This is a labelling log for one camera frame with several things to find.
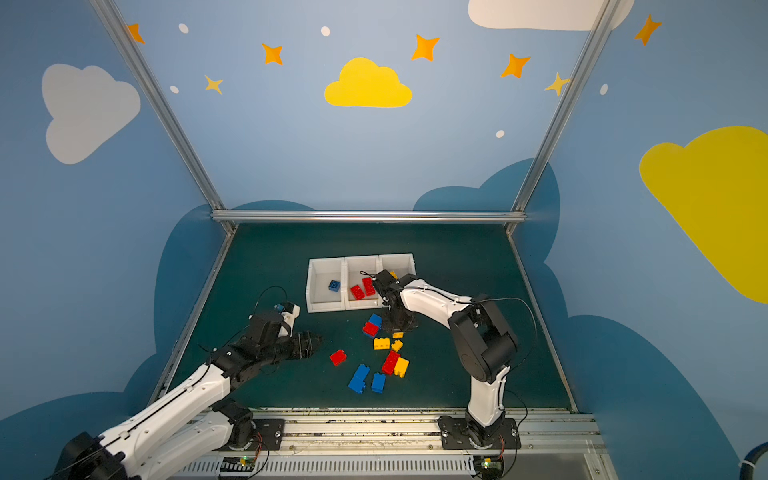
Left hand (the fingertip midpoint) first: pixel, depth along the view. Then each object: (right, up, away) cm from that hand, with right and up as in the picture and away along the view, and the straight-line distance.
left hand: (314, 337), depth 83 cm
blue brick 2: (+18, -12, -3) cm, 22 cm away
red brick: (+15, 0, +10) cm, 18 cm away
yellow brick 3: (+25, -9, +1) cm, 26 cm away
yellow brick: (+23, +18, -5) cm, 29 cm away
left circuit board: (-17, -29, -10) cm, 35 cm away
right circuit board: (+46, -30, -10) cm, 56 cm away
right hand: (+24, +1, +8) cm, 25 cm away
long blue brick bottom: (+12, -13, 0) cm, 18 cm away
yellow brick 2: (+24, -4, +7) cm, 25 cm away
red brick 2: (+6, -7, +5) cm, 10 cm away
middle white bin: (+9, +16, +21) cm, 28 cm away
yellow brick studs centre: (+19, -3, +6) cm, 20 cm away
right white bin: (+26, +20, +22) cm, 39 cm away
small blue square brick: (+2, +13, +18) cm, 23 cm away
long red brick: (+14, +13, +19) cm, 27 cm away
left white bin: (-1, +14, +21) cm, 26 cm away
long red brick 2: (+22, -8, +3) cm, 23 cm away
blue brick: (+17, +3, +10) cm, 20 cm away
